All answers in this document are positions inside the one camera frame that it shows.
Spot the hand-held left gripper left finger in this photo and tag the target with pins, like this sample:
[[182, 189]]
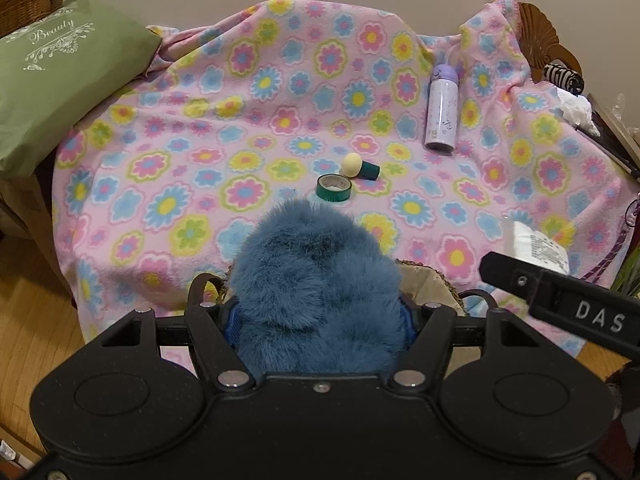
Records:
[[212, 345]]

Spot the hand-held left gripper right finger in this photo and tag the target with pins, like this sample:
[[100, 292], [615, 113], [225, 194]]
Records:
[[430, 340]]

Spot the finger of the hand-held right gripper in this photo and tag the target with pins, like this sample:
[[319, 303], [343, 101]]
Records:
[[510, 275]]

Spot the white tissue packet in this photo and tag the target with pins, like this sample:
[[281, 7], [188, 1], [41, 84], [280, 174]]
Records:
[[537, 245]]

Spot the woven basket with fabric lining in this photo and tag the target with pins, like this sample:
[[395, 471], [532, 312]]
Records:
[[430, 285]]

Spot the purple white bottle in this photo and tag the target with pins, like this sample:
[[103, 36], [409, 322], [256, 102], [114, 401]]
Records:
[[442, 115]]

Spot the green tape roll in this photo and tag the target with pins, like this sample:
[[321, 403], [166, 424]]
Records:
[[332, 195]]

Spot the crumpled white tissue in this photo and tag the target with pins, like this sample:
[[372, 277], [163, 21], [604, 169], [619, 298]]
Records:
[[580, 112]]

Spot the pink flower fleece blanket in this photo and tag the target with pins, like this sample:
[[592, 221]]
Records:
[[200, 160]]

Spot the cream sponge with teal base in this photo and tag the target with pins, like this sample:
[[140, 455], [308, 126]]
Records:
[[357, 166]]

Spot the zebra striped item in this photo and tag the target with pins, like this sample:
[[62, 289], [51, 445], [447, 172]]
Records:
[[565, 77]]

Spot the flat printed carton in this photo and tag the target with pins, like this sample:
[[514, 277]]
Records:
[[12, 452]]

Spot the tan cardboard box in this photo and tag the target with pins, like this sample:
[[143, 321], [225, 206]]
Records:
[[22, 205]]

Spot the brown rattan chair back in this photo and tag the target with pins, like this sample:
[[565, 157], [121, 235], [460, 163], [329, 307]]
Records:
[[545, 35]]

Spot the green embroidered pillow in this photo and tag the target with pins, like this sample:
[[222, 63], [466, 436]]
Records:
[[60, 85]]

